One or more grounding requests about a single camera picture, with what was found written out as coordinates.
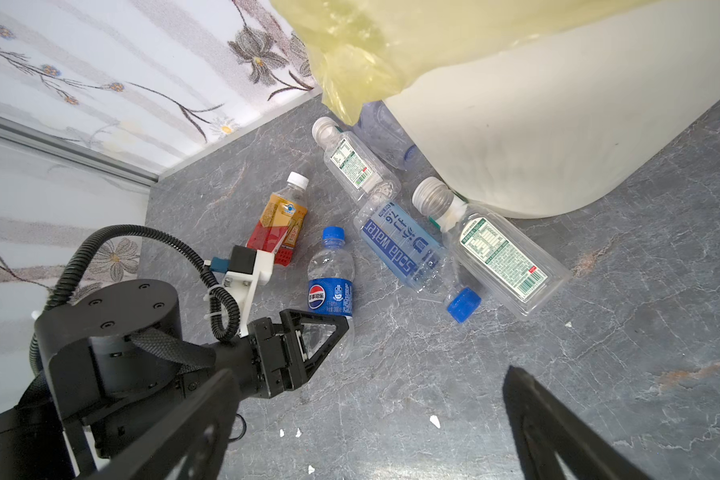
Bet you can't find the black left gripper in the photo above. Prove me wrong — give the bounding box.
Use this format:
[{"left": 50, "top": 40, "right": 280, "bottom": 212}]
[{"left": 215, "top": 309, "right": 349, "bottom": 399}]

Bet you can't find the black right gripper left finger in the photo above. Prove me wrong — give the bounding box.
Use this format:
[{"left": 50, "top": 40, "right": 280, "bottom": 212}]
[{"left": 88, "top": 369, "right": 242, "bottom": 479}]

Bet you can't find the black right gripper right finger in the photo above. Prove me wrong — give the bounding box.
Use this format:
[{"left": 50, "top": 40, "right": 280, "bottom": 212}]
[{"left": 502, "top": 366, "right": 648, "bottom": 480}]

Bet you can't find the Pepsi label bottle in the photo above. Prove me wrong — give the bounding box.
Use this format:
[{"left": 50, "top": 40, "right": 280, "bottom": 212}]
[{"left": 307, "top": 226, "right": 355, "bottom": 361}]

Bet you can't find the red yellow label bottle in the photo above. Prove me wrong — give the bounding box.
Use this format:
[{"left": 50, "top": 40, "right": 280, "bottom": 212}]
[{"left": 246, "top": 172, "right": 309, "bottom": 267}]

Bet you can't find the blue label clear bottle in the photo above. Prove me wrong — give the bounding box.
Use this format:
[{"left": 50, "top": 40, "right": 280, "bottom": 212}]
[{"left": 353, "top": 194, "right": 482, "bottom": 323}]

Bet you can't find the clear bottle white cap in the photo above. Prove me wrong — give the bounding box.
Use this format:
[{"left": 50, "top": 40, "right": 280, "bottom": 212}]
[{"left": 312, "top": 117, "right": 401, "bottom": 205}]

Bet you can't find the clear bottle blue tint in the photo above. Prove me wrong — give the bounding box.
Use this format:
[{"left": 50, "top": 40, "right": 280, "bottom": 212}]
[{"left": 352, "top": 101, "right": 420, "bottom": 170}]

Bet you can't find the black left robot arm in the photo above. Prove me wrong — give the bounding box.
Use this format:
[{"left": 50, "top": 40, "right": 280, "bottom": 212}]
[{"left": 0, "top": 225, "right": 349, "bottom": 479}]

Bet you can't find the white bin with yellow bag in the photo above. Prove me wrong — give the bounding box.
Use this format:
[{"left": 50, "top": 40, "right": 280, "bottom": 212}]
[{"left": 275, "top": 1, "right": 720, "bottom": 218}]

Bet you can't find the clear bottle white green label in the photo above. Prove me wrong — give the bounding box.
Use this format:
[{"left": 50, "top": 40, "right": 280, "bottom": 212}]
[{"left": 412, "top": 177, "right": 572, "bottom": 317}]

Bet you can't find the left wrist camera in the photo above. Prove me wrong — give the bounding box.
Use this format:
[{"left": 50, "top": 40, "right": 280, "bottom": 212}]
[{"left": 204, "top": 245, "right": 275, "bottom": 337}]

